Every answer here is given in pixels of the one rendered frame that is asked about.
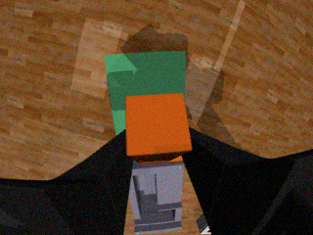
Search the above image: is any orange block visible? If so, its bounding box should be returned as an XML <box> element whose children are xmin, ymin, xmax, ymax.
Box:
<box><xmin>125</xmin><ymin>93</ymin><xmax>192</xmax><ymax>165</ymax></box>

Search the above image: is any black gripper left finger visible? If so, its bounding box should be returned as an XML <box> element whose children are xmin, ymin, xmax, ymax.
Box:
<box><xmin>0</xmin><ymin>129</ymin><xmax>133</xmax><ymax>235</ymax></box>

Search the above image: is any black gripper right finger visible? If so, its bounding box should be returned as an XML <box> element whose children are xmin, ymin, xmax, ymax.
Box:
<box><xmin>181</xmin><ymin>128</ymin><xmax>313</xmax><ymax>235</ymax></box>

